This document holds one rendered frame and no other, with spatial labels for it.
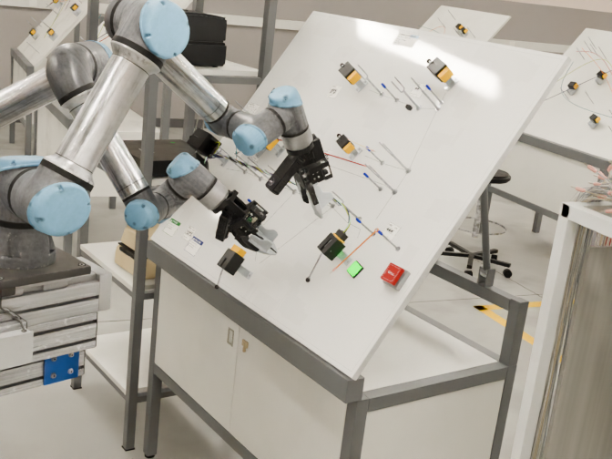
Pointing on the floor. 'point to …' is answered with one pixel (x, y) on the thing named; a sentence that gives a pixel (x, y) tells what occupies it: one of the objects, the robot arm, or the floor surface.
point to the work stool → (480, 233)
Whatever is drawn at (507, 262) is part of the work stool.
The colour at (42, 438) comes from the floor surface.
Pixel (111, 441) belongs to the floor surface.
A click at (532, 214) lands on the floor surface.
